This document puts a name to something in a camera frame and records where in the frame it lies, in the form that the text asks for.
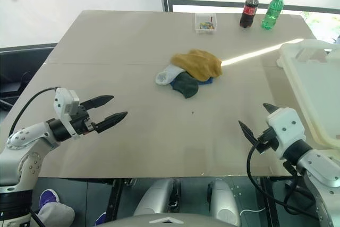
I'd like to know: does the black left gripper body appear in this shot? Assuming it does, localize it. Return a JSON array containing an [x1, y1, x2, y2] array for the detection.
[[69, 104, 98, 136]]

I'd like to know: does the dark grey-green sock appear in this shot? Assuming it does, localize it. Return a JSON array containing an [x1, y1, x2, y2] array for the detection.
[[174, 72, 200, 99]]

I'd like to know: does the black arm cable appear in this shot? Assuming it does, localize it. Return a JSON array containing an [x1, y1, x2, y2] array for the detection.
[[246, 131, 324, 221], [8, 86, 61, 139]]

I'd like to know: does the grey trouser leg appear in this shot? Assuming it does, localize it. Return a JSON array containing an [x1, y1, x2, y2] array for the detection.
[[33, 202, 75, 227]]

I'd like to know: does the green soda bottle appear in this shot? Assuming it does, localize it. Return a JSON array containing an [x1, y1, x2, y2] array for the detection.
[[261, 0, 287, 30]]

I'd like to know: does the silver rounded robot leg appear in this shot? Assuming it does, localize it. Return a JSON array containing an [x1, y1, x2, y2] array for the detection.
[[207, 178, 242, 227], [132, 178, 182, 217]]

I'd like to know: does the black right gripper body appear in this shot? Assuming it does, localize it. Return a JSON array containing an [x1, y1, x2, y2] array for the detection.
[[256, 128, 279, 155]]

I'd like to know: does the white sock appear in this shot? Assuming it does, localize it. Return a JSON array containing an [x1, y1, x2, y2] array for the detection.
[[155, 64, 185, 87]]

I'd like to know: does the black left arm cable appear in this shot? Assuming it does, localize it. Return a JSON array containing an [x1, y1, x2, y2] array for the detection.
[[8, 86, 61, 139]]

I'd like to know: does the white plastic bin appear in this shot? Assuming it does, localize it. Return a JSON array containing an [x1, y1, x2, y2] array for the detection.
[[276, 39, 340, 148]]

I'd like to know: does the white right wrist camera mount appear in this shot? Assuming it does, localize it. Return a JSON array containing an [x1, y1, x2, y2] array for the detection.
[[266, 106, 306, 160]]

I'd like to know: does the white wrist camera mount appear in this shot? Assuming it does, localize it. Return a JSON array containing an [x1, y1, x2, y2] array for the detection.
[[54, 88, 80, 139], [266, 106, 306, 160]]

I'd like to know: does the purple shoe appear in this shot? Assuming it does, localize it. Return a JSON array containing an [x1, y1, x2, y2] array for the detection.
[[95, 211, 107, 226], [39, 189, 61, 211]]

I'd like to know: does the colourful pins heap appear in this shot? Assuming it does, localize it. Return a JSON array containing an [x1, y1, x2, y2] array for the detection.
[[198, 16, 215, 31]]

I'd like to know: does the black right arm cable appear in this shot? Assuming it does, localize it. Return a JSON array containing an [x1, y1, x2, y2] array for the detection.
[[246, 131, 324, 221]]

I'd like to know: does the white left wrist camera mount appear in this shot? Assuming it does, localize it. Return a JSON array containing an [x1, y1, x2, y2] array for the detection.
[[54, 88, 80, 139]]

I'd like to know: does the blue cloth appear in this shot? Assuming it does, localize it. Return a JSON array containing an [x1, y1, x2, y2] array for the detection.
[[169, 77, 215, 89]]

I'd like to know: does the black furniture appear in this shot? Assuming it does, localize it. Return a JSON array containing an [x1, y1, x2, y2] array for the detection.
[[0, 46, 58, 111]]

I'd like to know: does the small clear plastic container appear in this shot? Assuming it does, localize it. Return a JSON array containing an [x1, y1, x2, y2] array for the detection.
[[194, 13, 218, 36]]

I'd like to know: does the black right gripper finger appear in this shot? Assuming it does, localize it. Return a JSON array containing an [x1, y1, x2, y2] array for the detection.
[[262, 103, 279, 117], [238, 120, 262, 147]]

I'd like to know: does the mustard yellow cloth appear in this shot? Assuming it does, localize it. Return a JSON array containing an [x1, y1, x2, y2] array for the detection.
[[169, 48, 223, 82]]

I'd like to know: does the grey robot torso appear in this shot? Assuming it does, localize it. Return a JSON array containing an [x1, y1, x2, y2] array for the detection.
[[102, 213, 234, 227]]

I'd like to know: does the white floor cable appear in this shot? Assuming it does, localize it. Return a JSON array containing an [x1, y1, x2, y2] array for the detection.
[[240, 207, 266, 216]]

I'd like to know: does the cola bottle red cap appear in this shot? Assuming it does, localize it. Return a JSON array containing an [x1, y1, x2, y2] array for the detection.
[[239, 0, 260, 29]]

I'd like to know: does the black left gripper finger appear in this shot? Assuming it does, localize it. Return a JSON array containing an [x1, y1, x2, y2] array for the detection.
[[80, 95, 115, 111], [94, 111, 129, 134]]

